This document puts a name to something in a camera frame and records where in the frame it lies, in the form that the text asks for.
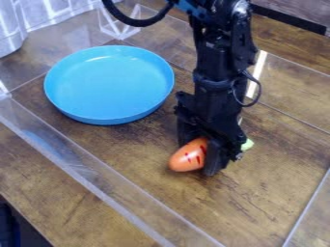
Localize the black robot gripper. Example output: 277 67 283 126
174 80 242 177

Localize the orange toy carrot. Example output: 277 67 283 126
166 117 255 174

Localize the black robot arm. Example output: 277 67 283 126
174 0 258 176

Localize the blue round plastic tray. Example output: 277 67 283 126
44 45 175 125

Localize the dark baseboard strip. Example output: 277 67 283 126
253 4 326 36

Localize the white checked curtain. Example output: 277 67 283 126
0 0 100 58

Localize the clear acrylic barrier wall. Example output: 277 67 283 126
0 12 330 247

